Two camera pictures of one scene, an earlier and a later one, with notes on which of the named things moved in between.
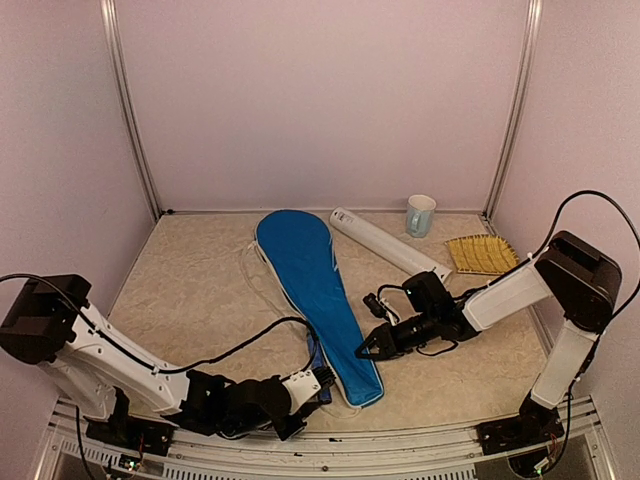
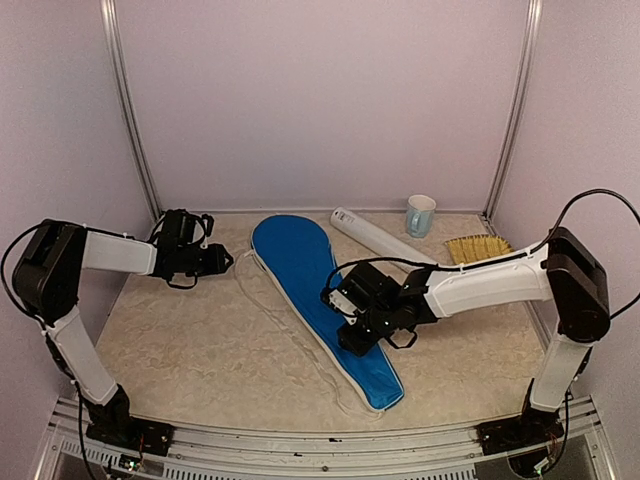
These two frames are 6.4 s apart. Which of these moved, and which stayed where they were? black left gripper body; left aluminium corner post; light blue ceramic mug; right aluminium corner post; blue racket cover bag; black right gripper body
Moved: black left gripper body; blue racket cover bag; black right gripper body
Stayed: left aluminium corner post; light blue ceramic mug; right aluminium corner post
